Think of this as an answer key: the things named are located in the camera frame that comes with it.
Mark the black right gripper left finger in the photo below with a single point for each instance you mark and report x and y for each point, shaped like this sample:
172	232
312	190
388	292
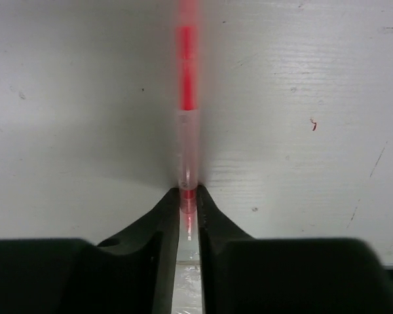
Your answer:
129	272

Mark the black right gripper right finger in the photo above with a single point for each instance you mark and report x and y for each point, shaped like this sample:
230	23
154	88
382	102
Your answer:
242	274

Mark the red translucent highlighter pen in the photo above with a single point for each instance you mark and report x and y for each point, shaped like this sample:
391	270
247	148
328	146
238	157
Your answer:
188	114

